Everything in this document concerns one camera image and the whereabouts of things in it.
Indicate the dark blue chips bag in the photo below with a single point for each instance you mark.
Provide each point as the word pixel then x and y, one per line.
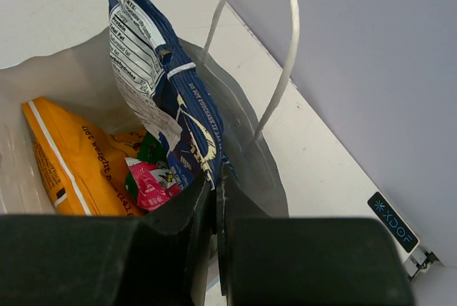
pixel 159 82

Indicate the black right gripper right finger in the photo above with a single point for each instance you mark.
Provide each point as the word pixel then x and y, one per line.
pixel 265 260

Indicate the orange Kettle chips bag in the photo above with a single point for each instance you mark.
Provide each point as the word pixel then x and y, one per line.
pixel 83 168

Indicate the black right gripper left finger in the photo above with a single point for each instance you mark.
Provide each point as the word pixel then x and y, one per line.
pixel 159 259

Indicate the pink Himalaya candy packet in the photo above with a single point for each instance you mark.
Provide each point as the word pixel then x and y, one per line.
pixel 150 184

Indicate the light blue paper bag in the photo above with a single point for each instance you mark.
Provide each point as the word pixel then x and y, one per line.
pixel 92 93

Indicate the black XDOF label plate right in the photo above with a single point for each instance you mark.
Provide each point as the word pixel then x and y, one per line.
pixel 393 221

